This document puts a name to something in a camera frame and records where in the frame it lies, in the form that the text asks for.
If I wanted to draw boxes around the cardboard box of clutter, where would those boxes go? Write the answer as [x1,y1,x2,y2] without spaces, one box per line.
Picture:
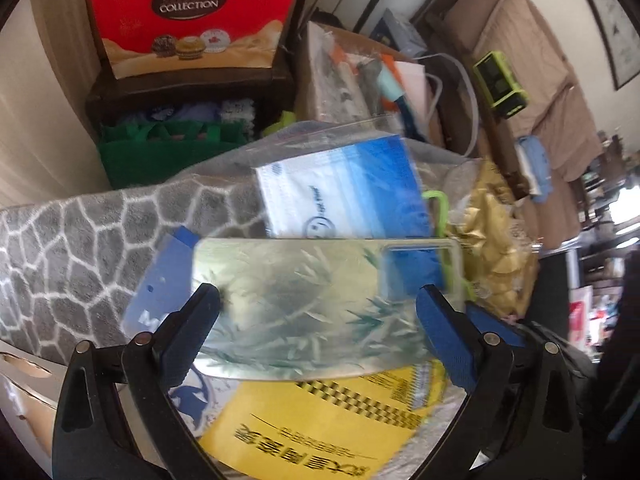
[294,22,444,148]

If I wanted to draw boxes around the green cord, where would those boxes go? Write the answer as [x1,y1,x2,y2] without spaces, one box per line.
[421,187,476,302]

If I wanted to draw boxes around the yellow checkered envelope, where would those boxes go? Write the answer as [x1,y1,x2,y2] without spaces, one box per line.
[200,360,447,479]

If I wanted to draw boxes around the grey white patterned blanket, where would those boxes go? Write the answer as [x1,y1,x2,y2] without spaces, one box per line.
[0,123,471,480]

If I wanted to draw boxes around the green bamboo phone case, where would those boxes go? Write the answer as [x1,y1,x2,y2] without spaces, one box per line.
[192,237,465,382]

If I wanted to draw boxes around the white charger cable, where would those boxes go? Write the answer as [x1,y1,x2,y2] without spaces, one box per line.
[414,52,482,158]

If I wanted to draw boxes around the blue whale card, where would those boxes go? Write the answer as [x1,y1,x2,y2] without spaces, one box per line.
[120,224,222,436]

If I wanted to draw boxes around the green yellow portable device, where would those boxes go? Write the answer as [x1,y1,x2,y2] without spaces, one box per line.
[473,51,528,119]

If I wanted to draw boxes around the cardboard tray box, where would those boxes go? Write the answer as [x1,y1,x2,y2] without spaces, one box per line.
[1,341,66,479]

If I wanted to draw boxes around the green fabric bag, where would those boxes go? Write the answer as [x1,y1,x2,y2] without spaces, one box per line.
[98,122,248,190]

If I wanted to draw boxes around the gold foil pouch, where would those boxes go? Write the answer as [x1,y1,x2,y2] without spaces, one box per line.
[442,159,538,318]

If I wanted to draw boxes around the brown sofa cushion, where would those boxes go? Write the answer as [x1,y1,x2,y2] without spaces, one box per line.
[444,0,602,182]

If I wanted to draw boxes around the blue face mask packet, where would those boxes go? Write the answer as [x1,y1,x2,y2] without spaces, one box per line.
[255,129,434,240]

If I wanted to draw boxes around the framed wall picture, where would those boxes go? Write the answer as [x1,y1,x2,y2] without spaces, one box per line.
[587,0,639,90]

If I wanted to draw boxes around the red Collection chocolate box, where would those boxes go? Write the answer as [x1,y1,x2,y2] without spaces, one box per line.
[87,0,295,79]

